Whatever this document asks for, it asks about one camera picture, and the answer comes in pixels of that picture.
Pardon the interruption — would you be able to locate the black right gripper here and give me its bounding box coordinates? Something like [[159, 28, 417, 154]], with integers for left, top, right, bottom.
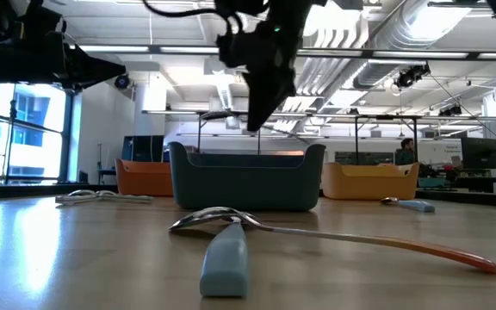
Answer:
[[213, 0, 319, 133]]

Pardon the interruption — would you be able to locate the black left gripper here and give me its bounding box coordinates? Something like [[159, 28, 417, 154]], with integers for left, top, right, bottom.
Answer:
[[23, 16, 127, 92]]

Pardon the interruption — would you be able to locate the orange handled metal spoon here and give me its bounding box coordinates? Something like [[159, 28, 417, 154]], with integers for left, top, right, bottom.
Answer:
[[168, 206, 496, 276]]

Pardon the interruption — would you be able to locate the long ceiling light strip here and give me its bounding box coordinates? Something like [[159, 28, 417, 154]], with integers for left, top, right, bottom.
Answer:
[[69, 44, 496, 61]]

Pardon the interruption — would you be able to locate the dark blue monitor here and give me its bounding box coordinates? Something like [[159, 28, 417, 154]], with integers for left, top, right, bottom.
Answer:
[[121, 134, 165, 164]]

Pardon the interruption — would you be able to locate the teal plastic bin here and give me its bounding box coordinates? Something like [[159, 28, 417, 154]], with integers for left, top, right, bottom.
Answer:
[[168, 141, 327, 212]]

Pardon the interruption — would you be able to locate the orange plastic bin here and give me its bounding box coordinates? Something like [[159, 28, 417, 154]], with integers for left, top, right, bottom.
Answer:
[[115, 157, 175, 198]]

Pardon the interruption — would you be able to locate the yellow plastic bin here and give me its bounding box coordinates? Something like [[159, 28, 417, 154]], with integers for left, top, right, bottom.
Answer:
[[320, 161, 421, 202]]

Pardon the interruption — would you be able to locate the person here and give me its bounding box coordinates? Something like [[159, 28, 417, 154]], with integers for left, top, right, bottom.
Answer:
[[394, 137, 418, 167]]

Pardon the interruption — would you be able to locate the black computer monitor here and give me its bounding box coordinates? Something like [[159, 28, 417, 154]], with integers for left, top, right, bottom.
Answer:
[[460, 137, 496, 171]]

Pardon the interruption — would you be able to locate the background desk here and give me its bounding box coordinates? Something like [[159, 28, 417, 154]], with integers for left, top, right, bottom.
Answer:
[[418, 174, 496, 195]]

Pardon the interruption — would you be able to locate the window with black frame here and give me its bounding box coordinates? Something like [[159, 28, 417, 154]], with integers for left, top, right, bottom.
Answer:
[[0, 81, 75, 184]]

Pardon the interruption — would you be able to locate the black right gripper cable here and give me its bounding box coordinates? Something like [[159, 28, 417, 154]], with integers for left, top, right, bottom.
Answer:
[[142, 0, 236, 34]]

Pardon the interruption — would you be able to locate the black metal frame workstation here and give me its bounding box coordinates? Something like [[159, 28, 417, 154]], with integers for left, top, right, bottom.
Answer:
[[196, 109, 420, 164]]

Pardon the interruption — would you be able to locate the dark wall board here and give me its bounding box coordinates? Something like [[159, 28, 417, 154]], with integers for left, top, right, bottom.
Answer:
[[334, 150, 395, 166]]

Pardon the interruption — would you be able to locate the black ceiling-mounted camera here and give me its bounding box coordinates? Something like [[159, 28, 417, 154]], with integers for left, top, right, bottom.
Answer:
[[437, 104, 463, 117], [393, 63, 431, 90]]

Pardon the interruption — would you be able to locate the silver ventilation duct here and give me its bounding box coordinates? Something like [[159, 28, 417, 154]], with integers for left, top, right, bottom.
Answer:
[[350, 0, 475, 90]]

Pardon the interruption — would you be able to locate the black aluminium table frame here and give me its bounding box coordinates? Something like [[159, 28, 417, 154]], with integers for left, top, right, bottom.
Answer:
[[0, 183, 496, 210]]

